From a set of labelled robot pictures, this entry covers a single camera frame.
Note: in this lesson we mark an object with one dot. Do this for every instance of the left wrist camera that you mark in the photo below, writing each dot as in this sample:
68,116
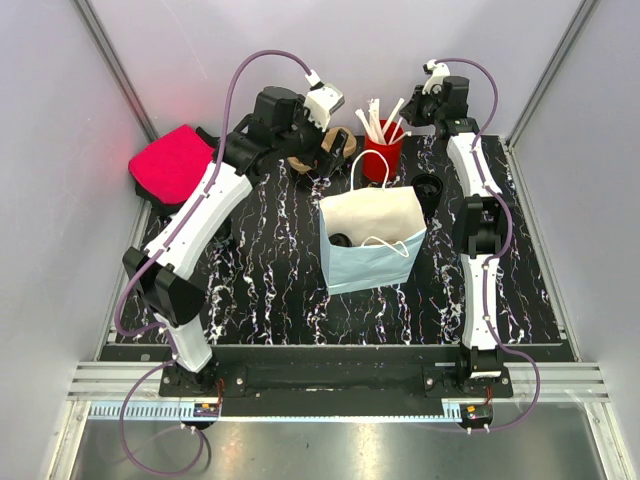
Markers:
322,100

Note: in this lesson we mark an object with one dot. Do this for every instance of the red straw cup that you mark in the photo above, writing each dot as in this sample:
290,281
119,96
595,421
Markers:
382,160

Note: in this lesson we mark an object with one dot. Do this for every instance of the red and black cloth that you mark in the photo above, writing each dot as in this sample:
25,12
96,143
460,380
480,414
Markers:
169,169

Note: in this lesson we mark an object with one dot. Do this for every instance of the light blue paper bag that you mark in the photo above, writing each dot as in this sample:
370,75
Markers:
387,228

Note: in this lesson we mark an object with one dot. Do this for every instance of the brown pulp cup carrier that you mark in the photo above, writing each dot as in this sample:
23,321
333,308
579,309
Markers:
314,164

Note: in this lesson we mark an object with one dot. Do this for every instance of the stack of black lids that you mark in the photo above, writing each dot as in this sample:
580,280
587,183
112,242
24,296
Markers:
428,189

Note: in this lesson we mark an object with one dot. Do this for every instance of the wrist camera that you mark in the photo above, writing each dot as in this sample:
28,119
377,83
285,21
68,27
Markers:
322,100
436,71

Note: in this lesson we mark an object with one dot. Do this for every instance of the white wrapped straw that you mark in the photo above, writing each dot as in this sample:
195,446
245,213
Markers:
402,125
375,129
392,115

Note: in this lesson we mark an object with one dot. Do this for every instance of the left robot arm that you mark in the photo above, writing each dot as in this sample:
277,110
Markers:
283,124

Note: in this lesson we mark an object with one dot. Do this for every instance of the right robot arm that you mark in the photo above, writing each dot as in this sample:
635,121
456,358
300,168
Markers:
481,230

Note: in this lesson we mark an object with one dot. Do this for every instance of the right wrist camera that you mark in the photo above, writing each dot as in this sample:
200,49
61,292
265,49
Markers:
436,71

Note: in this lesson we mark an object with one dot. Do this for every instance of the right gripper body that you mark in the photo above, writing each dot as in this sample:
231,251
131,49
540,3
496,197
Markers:
423,108

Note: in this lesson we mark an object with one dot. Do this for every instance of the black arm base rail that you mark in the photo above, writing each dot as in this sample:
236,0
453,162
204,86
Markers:
336,382

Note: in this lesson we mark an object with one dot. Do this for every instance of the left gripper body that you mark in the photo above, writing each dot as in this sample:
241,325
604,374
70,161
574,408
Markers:
305,143

